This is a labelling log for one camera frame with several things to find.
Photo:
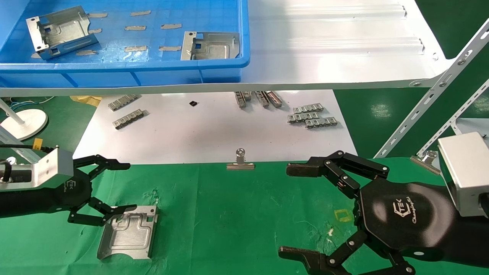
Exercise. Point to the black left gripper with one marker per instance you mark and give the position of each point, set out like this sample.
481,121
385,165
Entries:
76,191

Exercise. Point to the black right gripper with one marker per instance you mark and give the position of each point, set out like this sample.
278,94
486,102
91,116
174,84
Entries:
401,217

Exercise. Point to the galvanised sheet metal bracket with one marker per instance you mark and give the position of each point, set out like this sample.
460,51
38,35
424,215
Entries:
65,30
130,236
210,47

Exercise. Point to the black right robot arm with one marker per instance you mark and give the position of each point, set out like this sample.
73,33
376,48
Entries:
475,244

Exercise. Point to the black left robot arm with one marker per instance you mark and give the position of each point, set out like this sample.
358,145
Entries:
26,202

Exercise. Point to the small metal connector strip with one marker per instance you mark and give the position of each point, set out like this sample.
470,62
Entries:
321,122
308,108
240,100
262,99
274,99
129,119
123,102
248,95
302,117

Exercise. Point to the green table cloth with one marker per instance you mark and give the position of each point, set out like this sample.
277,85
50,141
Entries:
237,221

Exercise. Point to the silver binder clip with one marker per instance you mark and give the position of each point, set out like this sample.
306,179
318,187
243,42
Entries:
424,160
240,165

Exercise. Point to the yellow crumpled material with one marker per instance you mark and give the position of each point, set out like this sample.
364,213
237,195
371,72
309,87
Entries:
88,100

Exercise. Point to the white round lamp base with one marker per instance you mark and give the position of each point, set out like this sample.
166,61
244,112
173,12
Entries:
26,122

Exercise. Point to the tiny black chip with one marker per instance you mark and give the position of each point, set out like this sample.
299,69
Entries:
193,103

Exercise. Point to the white perforated angle bar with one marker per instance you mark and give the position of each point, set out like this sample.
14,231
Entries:
420,109
447,126

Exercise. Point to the white metal shelf panel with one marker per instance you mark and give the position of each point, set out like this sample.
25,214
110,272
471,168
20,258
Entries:
324,57

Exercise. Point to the blue plastic bin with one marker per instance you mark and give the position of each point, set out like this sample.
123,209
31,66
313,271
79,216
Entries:
208,13

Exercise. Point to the grey metal rail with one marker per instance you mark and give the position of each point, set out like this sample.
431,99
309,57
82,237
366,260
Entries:
23,154

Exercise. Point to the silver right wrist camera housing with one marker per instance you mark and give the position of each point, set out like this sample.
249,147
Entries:
462,168

